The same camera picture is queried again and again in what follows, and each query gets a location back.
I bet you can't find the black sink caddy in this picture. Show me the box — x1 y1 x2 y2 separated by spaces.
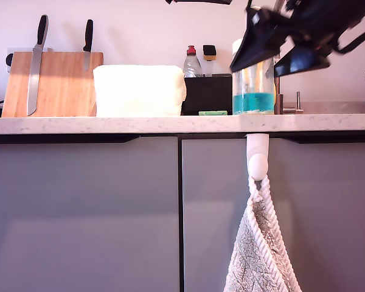
181 73 234 116

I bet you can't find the clear soap dispenser white pump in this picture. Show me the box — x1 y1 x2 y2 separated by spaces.
232 5 276 116

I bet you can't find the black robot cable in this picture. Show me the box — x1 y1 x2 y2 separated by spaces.
334 27 365 55

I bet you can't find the steel kitchen faucet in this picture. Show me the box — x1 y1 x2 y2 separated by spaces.
273 0 288 116

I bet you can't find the small steel tap lever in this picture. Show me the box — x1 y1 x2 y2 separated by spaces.
284 91 305 115

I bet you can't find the serrated bread knife black handle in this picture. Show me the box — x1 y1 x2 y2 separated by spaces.
26 14 49 117

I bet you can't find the dish soap bottle red cap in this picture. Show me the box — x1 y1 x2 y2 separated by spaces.
182 44 203 78

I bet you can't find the small knife black handle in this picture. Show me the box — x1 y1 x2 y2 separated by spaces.
83 19 94 72

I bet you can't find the white fabric basket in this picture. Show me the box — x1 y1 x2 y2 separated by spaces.
92 64 188 117

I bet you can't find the grey cabinet door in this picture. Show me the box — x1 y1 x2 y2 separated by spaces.
0 136 180 292
181 137 365 292

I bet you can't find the grey towel with rope loop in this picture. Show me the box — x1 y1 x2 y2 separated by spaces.
223 175 302 292

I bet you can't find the black yellow dish brush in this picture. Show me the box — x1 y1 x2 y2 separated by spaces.
202 44 217 77

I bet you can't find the wooden knife block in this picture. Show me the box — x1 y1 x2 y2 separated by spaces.
1 51 105 118

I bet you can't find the white door hook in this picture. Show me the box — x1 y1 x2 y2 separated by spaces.
246 134 269 180

